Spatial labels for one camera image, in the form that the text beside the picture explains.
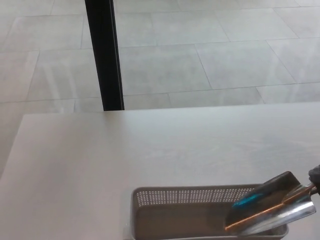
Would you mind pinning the black vertical post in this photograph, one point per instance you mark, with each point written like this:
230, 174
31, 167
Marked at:
106, 62

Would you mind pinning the grey perforated plastic basket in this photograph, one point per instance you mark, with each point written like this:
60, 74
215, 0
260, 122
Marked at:
180, 197

